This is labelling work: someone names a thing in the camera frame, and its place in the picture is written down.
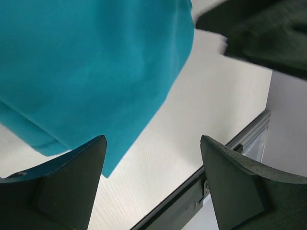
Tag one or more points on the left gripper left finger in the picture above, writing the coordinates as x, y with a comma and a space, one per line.
56, 195

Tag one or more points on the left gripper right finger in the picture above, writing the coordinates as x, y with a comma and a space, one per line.
254, 196

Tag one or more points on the teal t-shirt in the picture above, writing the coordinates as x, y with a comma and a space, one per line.
71, 70

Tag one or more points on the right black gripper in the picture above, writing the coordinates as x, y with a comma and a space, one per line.
268, 33

